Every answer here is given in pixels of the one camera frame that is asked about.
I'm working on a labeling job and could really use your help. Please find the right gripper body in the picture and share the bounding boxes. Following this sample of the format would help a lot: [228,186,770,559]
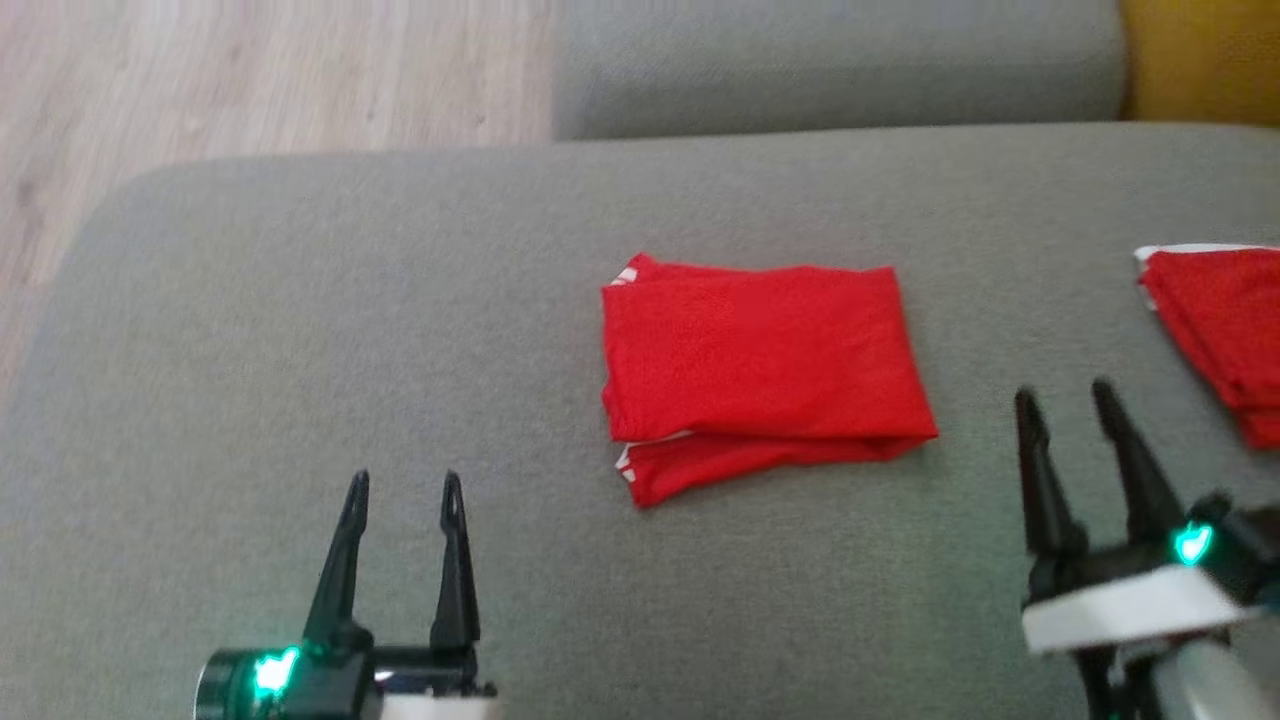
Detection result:
[1018,520,1256,656]

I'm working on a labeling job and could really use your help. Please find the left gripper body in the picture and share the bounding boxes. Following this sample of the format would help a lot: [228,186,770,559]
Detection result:
[194,645,501,720]

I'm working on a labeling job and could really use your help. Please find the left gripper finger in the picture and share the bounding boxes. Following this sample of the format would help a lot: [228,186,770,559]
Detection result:
[302,469,375,653]
[430,471,483,651]

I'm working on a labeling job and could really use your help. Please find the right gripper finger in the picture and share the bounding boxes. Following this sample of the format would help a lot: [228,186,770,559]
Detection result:
[1092,379,1189,551]
[1014,389,1089,563]

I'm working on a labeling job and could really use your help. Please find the red white-striped garment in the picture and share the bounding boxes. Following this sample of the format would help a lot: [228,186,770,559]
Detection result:
[1134,243,1280,451]

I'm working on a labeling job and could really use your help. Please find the red jersey with lettering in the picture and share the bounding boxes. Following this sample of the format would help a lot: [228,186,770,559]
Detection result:
[600,253,941,509]

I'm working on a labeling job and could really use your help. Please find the grey fabric sofa seat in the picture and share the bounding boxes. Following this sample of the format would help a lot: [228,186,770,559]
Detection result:
[0,122,1280,720]

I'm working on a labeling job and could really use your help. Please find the yellow upholstered furniture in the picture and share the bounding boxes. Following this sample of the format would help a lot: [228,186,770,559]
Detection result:
[1118,0,1280,129]

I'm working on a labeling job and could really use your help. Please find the grey fabric sofa cushion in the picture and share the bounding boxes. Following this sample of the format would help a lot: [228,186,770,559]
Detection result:
[552,0,1131,141]

